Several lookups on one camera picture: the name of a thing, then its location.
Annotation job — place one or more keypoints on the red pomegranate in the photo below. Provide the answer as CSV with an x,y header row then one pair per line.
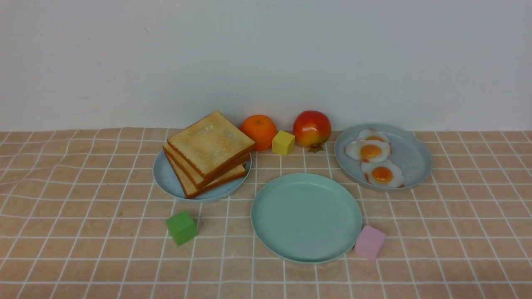
x,y
312,129

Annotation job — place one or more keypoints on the checkered peach tablecloth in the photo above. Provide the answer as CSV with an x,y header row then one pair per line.
x,y
81,218

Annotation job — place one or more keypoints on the yellow cube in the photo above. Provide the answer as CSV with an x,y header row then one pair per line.
x,y
283,143

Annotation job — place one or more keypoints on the grey-blue egg plate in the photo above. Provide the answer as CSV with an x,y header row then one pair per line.
x,y
410,154

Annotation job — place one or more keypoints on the green cube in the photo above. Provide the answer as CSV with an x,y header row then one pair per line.
x,y
182,228

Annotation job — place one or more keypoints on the teal centre plate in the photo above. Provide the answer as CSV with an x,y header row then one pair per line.
x,y
306,218

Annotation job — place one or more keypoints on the pink cube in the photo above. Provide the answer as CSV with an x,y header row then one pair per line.
x,y
369,243

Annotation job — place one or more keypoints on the fried egg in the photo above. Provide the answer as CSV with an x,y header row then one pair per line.
x,y
383,174
371,134
368,151

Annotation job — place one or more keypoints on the toast slice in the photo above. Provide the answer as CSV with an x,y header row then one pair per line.
x,y
211,145
196,178
191,191

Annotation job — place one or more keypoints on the orange fruit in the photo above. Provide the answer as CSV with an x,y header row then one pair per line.
x,y
261,129

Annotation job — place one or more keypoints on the blue bread plate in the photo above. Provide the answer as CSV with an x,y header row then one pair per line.
x,y
169,183

